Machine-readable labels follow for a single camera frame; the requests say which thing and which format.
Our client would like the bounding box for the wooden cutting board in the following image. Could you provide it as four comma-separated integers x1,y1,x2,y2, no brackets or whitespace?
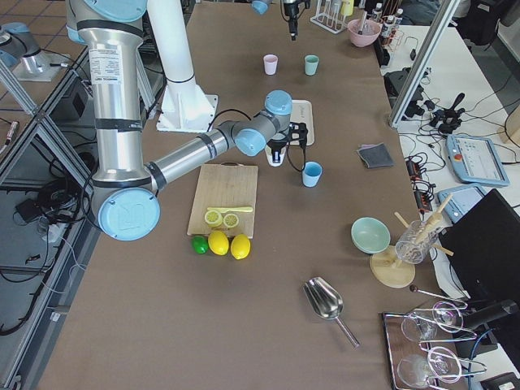
187,164,258,239

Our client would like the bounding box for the grey folded cloth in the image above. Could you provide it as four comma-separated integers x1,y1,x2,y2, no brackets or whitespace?
357,143,394,169

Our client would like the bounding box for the aluminium frame post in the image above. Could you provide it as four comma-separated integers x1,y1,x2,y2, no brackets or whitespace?
388,0,460,130

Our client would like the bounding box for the green lime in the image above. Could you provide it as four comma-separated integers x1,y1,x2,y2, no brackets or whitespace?
191,236,210,254

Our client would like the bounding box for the yellow plastic knife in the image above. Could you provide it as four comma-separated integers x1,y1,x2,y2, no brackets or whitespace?
207,206,254,213

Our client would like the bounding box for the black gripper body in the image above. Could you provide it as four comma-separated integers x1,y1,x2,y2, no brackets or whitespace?
266,122,308,152
280,0,311,20

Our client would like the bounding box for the lemon half slice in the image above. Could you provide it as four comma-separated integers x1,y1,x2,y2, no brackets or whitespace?
223,213,240,229
204,210,223,228

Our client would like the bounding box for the white wire cup rack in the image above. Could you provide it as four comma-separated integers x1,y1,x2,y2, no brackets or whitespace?
310,0,346,34

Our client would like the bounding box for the pink cup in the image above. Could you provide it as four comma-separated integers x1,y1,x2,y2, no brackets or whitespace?
263,54,279,76

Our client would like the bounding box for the cream cup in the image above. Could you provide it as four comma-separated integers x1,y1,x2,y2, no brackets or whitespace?
266,149,285,167

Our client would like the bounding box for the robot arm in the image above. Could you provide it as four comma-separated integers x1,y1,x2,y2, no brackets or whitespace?
250,0,311,41
66,1,293,241

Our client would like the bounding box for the blue cup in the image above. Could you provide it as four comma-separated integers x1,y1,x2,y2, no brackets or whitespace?
301,161,323,188

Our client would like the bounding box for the mirrored tray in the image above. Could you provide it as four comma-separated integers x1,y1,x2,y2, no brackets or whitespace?
381,310,505,390

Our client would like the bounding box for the black monitor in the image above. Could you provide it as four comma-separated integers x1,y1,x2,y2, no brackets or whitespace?
440,189,519,302

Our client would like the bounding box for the wine glass on tray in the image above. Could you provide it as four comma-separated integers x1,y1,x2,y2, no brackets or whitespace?
401,301,463,342

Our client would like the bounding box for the small bottle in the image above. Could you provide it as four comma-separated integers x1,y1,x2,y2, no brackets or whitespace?
371,2,383,23
393,8,403,29
380,15,394,38

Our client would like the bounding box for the metal scoop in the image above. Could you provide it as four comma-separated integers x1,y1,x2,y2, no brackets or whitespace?
303,276,360,349

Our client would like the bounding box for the mint green bowl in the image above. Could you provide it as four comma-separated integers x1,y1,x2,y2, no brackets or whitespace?
351,217,391,254

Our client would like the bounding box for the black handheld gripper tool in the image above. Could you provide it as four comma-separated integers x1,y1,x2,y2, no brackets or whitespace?
429,93,466,134

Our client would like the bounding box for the yellow cup on rack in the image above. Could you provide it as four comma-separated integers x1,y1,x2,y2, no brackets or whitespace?
340,0,354,16

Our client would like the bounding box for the blue teach pendant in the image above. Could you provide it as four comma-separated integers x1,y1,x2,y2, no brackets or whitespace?
446,134,510,187
437,184,486,223

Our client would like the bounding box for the green cup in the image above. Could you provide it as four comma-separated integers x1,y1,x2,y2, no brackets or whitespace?
304,54,319,76

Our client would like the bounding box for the clear glass on stand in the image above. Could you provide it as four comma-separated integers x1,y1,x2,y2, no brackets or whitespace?
395,220,438,264

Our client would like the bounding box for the cream rabbit tray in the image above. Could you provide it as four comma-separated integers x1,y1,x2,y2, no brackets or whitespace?
290,99,314,146

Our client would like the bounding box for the yellow lemon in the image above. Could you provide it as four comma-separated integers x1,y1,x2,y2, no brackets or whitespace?
207,231,229,256
231,234,251,260

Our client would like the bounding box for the pink bowl with ice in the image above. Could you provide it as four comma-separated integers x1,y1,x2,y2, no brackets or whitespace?
347,19,382,47

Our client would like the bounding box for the metal tube black cap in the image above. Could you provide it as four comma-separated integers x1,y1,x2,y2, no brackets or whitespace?
357,11,367,35

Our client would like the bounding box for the wooden mug tree stand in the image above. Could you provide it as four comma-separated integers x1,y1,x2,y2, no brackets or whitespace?
370,195,454,288

